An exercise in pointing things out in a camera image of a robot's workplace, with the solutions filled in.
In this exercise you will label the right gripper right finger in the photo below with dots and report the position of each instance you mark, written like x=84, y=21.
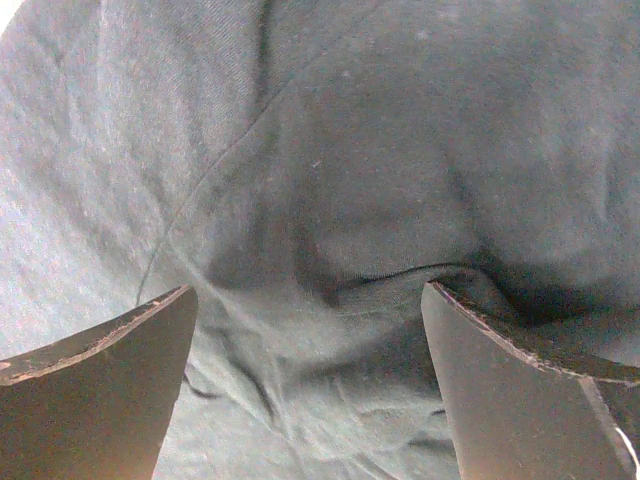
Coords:
x=521, y=407

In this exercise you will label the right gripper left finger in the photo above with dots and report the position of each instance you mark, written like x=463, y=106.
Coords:
x=97, y=404

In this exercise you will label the black polo shirt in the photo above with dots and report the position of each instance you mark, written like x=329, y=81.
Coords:
x=308, y=166

